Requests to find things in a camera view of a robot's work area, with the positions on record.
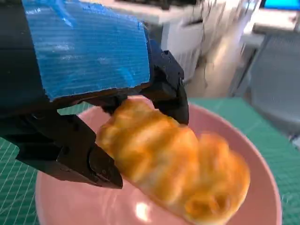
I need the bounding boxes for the pink bowl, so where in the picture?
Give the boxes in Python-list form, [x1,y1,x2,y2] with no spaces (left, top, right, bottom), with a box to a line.
[34,103,283,225]

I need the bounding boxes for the long twisted toy bread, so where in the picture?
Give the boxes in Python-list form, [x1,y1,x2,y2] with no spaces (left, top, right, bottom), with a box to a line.
[96,97,251,222]

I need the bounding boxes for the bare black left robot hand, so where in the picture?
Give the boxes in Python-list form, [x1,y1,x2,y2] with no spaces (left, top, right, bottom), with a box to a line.
[0,0,189,189]

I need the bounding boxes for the blue lit monitor screen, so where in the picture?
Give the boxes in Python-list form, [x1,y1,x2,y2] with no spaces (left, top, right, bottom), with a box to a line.
[263,0,300,11]

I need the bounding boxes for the green cutting mat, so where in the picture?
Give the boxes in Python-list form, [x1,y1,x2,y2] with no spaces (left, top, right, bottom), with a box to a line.
[0,97,300,225]

